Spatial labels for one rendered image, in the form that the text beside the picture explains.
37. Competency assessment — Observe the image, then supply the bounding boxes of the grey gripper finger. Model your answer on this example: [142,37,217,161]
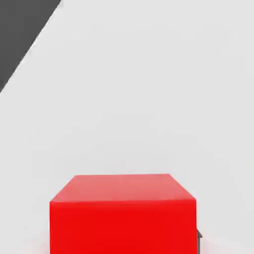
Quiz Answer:
[196,228,203,254]

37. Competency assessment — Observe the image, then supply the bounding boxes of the small red cube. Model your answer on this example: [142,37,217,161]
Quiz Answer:
[49,173,197,254]

